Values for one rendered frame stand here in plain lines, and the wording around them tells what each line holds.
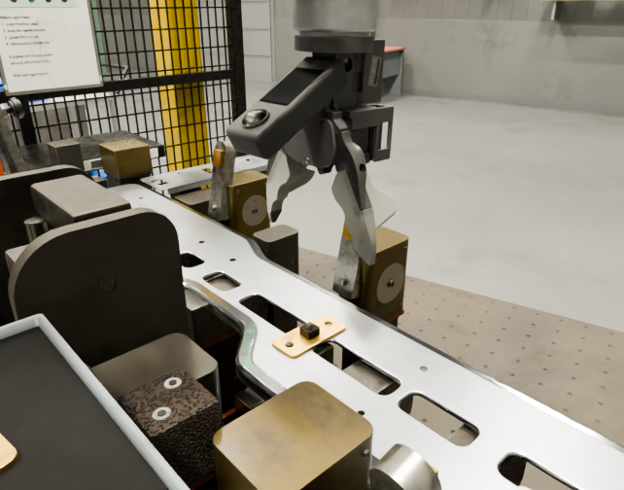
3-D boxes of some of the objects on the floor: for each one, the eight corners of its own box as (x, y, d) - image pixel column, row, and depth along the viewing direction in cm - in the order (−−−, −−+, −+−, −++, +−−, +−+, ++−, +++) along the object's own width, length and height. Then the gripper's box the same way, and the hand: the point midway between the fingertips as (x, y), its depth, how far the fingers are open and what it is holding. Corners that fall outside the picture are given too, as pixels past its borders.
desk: (402, 95, 826) (406, 47, 796) (365, 109, 723) (367, 53, 693) (364, 91, 859) (365, 45, 829) (322, 104, 755) (323, 52, 725)
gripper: (459, 40, 44) (432, 256, 52) (303, 31, 57) (301, 205, 65) (393, 41, 39) (374, 282, 46) (238, 32, 52) (244, 221, 60)
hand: (312, 244), depth 54 cm, fingers open, 14 cm apart
